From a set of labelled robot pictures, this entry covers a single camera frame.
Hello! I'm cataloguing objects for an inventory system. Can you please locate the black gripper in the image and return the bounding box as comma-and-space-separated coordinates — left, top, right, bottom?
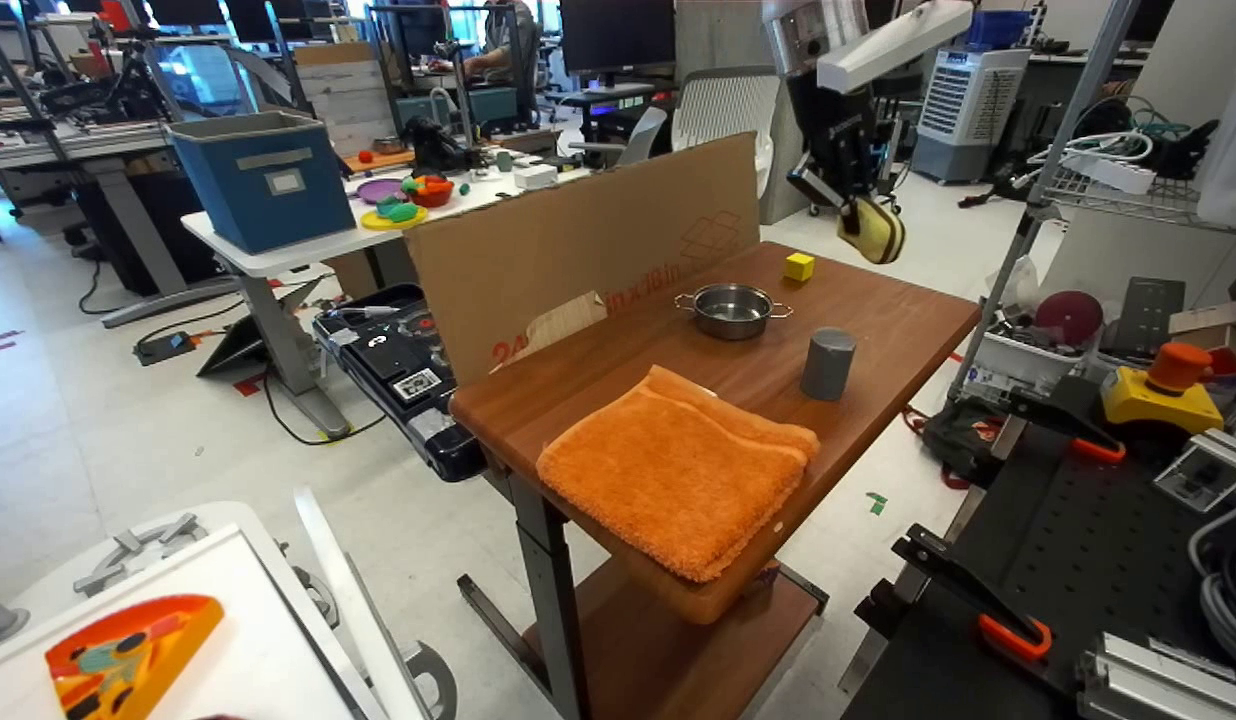
787, 71, 884, 212

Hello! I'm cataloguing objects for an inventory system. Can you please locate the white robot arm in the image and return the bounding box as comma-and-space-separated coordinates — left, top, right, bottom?
760, 0, 972, 216

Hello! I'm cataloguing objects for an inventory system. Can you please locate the small metal pot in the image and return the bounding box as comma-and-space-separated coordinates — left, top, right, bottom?
673, 284, 791, 338

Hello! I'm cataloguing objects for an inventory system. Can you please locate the red toy bowl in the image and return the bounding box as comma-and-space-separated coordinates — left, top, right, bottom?
413, 175, 452, 207

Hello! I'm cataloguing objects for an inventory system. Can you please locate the green toy plate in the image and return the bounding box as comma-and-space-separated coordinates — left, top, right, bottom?
374, 200, 419, 223

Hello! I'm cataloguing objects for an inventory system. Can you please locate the yellow cube block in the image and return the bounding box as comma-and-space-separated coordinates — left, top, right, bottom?
782, 250, 817, 284

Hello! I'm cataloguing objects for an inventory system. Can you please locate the white portable air cooler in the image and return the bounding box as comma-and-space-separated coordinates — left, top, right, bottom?
910, 49, 1026, 185

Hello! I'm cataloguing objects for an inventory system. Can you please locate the grey cylinder cup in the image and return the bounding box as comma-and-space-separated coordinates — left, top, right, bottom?
801, 328, 854, 400

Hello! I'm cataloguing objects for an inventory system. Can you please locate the black computer monitor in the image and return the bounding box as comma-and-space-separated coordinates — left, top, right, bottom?
558, 0, 674, 71

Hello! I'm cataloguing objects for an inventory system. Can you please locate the dark red disc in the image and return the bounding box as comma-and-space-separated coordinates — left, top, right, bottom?
1032, 291, 1102, 349

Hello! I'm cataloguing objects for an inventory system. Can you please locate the black orange clamp upper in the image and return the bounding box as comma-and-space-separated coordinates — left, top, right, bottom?
972, 388, 1128, 463

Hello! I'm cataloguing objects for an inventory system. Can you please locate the black orange clamp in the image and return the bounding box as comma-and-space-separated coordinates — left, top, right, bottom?
893, 525, 1055, 666
972, 388, 1128, 463

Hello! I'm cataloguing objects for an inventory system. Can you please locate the folded orange towel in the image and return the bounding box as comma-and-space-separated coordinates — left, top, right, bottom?
537, 364, 821, 582

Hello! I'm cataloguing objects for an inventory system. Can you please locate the brown cardboard sheet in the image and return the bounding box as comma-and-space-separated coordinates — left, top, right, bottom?
406, 132, 760, 378

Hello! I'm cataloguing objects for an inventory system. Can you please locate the yellow emergency stop button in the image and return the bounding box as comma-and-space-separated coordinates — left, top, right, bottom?
1098, 338, 1225, 430

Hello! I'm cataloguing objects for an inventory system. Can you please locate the black orange clamp lower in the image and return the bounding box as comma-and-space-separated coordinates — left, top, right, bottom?
893, 525, 1055, 666

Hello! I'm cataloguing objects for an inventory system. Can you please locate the black case on floor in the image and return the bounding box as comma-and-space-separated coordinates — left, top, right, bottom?
311, 284, 484, 480

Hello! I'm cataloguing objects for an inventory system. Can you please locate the blue storage bin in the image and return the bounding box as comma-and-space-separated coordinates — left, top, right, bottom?
168, 114, 356, 250

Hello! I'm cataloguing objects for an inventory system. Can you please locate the white side table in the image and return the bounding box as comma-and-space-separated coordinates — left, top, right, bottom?
184, 151, 579, 440

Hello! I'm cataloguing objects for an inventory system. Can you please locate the orange patterned plastic piece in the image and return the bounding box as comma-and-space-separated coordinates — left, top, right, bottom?
42, 591, 224, 720

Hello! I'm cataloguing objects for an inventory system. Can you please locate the wooden desk with metal frame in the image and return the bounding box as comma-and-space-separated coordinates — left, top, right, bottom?
446, 234, 982, 720

